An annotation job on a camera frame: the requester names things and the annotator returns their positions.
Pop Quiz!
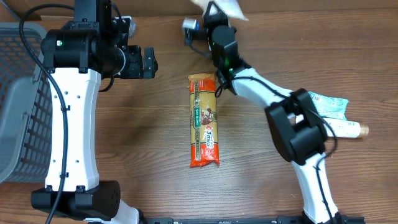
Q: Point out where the clear pouch of brown powder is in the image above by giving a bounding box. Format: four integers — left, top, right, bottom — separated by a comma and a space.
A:
190, 0, 248, 21

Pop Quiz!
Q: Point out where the orange spaghetti packet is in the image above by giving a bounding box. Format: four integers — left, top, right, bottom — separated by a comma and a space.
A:
188, 73, 220, 167

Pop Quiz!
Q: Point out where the teal wet wipes packet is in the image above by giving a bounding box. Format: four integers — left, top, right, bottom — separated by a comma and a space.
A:
308, 91, 349, 120

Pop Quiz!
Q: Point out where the white Pantene shampoo tube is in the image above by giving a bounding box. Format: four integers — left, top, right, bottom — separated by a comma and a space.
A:
324, 118, 369, 138

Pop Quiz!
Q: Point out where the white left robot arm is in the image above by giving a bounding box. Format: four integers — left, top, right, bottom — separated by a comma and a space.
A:
31, 1, 158, 223

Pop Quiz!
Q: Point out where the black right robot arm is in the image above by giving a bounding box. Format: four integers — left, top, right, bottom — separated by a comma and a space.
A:
203, 1, 340, 223

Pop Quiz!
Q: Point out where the grey plastic basket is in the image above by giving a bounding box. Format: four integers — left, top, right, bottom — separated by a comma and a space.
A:
1, 22, 52, 182

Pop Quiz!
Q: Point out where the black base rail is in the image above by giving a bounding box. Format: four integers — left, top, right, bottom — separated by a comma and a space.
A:
141, 215, 366, 224

